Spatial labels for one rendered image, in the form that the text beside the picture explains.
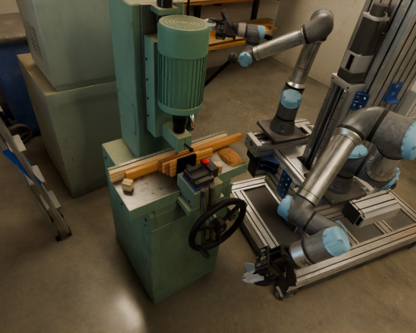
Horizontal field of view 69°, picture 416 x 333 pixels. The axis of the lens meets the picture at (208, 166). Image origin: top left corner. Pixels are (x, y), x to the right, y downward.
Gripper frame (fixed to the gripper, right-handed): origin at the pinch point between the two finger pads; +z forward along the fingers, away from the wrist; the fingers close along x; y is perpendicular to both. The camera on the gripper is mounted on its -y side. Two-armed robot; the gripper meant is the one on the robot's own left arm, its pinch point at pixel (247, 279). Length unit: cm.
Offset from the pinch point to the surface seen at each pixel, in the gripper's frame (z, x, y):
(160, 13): -20, -57, 73
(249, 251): 55, -73, -70
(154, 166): 23, -43, 35
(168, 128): 10, -53, 41
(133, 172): 27, -37, 41
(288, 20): -23, -434, -64
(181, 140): 6, -47, 35
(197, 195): 8.5, -28.2, 20.1
